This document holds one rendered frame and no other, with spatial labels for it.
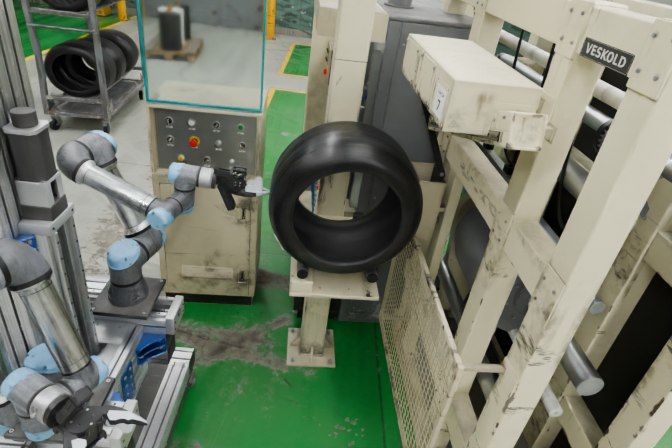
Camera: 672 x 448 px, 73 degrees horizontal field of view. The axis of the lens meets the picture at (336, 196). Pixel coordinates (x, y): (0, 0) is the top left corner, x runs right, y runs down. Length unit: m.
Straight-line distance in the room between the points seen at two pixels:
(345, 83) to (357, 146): 0.37
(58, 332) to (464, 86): 1.21
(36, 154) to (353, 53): 1.09
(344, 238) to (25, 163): 1.19
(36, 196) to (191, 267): 1.44
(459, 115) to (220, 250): 1.78
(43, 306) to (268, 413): 1.42
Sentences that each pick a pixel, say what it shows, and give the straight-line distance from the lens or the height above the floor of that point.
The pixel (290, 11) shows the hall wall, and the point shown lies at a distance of 10.69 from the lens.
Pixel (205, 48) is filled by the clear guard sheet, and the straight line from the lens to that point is 2.24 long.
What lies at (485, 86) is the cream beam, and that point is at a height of 1.77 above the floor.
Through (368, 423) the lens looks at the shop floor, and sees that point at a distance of 2.52.
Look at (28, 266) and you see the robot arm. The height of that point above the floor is 1.30.
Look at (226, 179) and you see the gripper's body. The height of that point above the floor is 1.25.
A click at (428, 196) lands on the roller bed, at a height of 1.13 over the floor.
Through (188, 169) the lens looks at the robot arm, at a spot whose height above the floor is 1.28.
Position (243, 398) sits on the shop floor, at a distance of 2.54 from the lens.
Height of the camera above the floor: 2.06
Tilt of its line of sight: 30 degrees down
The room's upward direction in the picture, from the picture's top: 8 degrees clockwise
